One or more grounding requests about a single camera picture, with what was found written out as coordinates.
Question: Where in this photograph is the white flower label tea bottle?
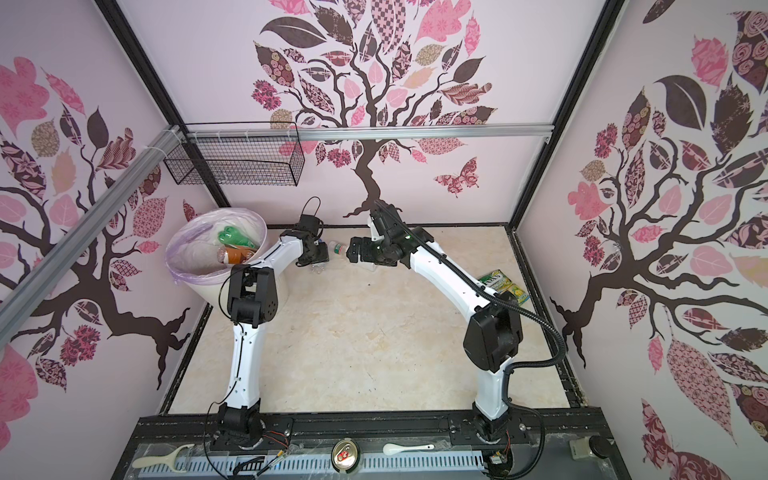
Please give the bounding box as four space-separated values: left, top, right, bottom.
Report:
326 240 348 256

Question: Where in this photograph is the black wire basket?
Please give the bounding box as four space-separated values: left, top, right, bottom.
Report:
164 120 305 187

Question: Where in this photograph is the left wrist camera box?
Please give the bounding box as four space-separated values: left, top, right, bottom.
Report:
297 214 323 237

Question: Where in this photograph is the white bin with pink liner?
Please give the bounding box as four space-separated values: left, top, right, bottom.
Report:
164 208 273 309

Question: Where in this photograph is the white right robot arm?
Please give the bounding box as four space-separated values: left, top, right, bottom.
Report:
347 201 523 422

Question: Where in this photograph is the white plastic spoon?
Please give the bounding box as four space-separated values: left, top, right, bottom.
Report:
382 443 436 456

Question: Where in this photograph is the white slotted cable duct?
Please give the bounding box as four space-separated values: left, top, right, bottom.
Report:
126 451 485 479

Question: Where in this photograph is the small beige box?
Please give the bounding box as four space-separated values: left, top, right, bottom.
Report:
569 437 595 461

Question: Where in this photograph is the green Fox's candy bag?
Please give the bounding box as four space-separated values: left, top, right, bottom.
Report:
478 269 530 305

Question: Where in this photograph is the green Sprite bottle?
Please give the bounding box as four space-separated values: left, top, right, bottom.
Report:
217 226 260 250

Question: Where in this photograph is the white vegetable peeler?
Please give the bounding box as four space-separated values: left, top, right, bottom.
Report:
131 444 194 473

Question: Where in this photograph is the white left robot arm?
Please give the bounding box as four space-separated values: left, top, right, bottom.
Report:
216 227 329 438

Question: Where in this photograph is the silver drink can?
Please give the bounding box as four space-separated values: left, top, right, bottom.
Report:
331 438 361 474

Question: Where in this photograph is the black corrugated cable hose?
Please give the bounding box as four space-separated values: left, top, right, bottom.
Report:
374 203 568 370

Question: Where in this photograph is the clear Pepsi bottle blue label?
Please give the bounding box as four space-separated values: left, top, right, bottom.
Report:
310 262 328 274

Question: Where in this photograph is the brown Nescafe bottle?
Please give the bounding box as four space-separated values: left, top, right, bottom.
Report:
217 245 256 265

